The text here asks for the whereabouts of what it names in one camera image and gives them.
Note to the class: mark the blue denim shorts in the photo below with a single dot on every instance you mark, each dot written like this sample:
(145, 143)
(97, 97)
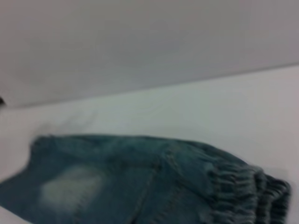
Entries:
(149, 186)

